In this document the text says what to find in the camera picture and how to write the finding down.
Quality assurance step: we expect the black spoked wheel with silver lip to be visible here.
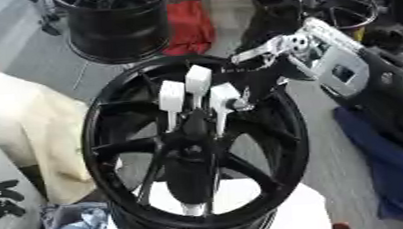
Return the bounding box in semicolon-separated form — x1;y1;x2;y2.
249;0;381;37

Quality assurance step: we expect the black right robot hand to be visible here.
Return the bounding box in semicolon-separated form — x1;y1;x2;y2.
207;41;306;115

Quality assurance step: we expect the black wheel rim barrel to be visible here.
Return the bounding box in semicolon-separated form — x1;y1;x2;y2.
48;0;179;68

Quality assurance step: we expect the cream fabric cover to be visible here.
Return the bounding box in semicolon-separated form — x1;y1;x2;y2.
0;58;102;209

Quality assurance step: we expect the white bag with black print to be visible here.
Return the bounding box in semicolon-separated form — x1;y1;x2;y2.
0;128;51;229

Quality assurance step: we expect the red bag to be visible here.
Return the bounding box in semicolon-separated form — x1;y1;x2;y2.
158;0;219;59

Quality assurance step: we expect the blue and green patterned cloth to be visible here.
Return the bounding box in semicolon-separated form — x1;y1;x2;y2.
39;199;112;229

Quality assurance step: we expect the office chair base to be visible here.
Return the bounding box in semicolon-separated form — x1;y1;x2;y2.
26;0;65;39

